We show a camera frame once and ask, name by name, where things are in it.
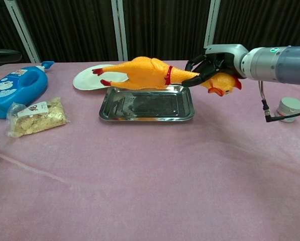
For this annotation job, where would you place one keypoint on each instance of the black pleated curtain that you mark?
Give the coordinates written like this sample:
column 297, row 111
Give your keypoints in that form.
column 74, row 27

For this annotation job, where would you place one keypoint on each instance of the blue pump detergent bottle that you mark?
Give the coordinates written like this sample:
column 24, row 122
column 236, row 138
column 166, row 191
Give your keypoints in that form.
column 16, row 90

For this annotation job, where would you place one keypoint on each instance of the pink velvet tablecloth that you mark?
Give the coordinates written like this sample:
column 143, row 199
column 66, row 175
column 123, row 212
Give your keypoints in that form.
column 149, row 175

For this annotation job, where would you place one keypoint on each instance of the yellow rubber chicken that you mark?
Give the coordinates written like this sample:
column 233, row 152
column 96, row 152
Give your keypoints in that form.
column 144, row 72

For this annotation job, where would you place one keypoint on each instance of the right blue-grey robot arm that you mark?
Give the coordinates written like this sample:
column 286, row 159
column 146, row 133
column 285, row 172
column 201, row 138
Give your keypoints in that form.
column 278, row 65

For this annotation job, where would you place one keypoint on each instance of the round white plate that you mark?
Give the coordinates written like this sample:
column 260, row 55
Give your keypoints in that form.
column 87, row 80

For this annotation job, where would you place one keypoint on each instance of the clear bag of snacks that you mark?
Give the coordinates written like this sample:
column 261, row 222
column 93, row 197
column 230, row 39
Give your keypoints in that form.
column 36, row 120

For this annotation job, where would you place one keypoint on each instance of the small white-lidded jar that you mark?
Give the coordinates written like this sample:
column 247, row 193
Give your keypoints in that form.
column 291, row 106

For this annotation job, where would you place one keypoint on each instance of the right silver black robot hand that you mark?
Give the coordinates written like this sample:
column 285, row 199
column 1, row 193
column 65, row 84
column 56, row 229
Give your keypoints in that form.
column 230, row 51

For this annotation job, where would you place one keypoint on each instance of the rectangular metal tray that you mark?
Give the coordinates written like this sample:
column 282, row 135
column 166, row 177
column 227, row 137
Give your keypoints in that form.
column 147, row 105

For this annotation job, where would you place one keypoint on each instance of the dark rounded chair seat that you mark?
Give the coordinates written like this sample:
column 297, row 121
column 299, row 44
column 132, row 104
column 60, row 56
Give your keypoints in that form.
column 4, row 56

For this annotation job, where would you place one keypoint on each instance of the white metal frame post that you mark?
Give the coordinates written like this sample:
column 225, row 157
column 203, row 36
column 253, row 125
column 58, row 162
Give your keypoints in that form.
column 119, row 30
column 21, row 30
column 212, row 22

